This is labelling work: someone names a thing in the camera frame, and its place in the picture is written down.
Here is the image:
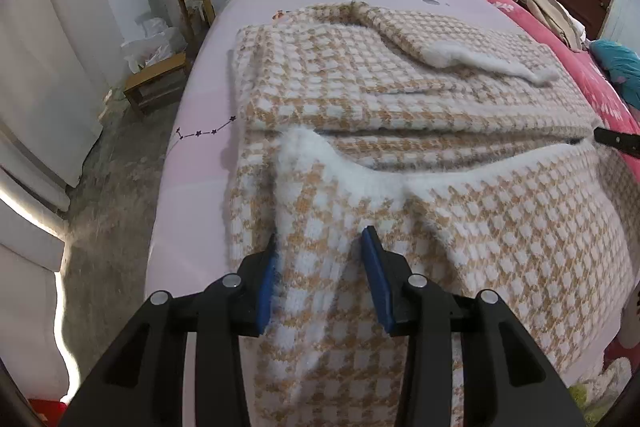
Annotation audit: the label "white curtain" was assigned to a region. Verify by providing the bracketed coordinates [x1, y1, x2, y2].
[0, 0, 151, 403]

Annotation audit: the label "beige folded clothes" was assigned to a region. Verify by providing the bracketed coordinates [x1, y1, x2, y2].
[481, 0, 583, 50]

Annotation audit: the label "red box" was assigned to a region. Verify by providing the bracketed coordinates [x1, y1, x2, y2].
[27, 398, 68, 427]

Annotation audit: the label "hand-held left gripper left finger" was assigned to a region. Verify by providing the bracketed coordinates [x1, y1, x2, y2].
[60, 234, 280, 427]

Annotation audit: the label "red floral blanket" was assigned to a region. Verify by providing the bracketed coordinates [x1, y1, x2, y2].
[450, 0, 640, 388]

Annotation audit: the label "pink printed bed sheet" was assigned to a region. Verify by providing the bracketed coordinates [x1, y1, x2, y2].
[144, 0, 506, 308]

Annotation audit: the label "beige white houndstooth coat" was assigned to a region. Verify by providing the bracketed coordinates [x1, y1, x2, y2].
[224, 0, 640, 427]

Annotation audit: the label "small wooden stool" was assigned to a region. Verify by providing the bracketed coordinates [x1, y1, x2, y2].
[123, 52, 191, 115]

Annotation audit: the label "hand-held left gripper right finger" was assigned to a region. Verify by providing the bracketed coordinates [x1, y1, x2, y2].
[361, 226, 586, 427]

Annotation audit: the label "white cloth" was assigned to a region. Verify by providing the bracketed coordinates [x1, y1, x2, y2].
[550, 0, 588, 42]

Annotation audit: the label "green fluffy rug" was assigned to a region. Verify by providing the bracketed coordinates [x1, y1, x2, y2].
[567, 382, 618, 427]

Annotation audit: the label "teal cloth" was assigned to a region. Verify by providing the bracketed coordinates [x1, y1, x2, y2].
[590, 39, 640, 110]

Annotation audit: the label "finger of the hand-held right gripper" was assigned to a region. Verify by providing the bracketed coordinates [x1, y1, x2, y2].
[594, 127, 640, 158]

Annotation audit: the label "white plastic bags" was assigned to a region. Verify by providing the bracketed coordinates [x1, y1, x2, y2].
[121, 18, 187, 72]

